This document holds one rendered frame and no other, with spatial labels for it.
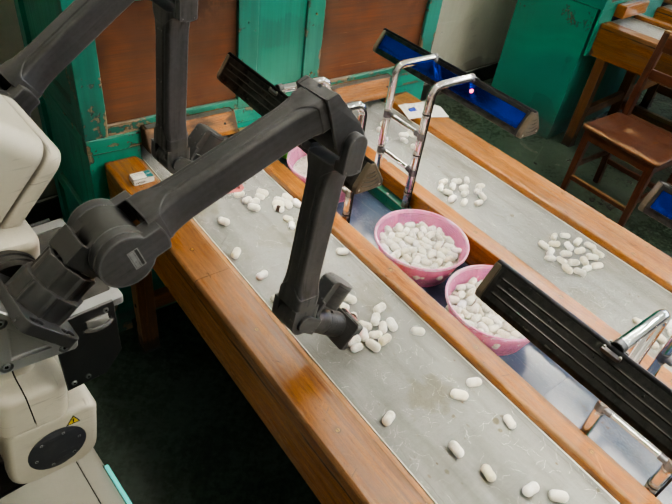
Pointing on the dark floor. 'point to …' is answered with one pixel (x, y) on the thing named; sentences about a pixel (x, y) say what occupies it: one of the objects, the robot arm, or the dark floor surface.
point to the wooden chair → (628, 141)
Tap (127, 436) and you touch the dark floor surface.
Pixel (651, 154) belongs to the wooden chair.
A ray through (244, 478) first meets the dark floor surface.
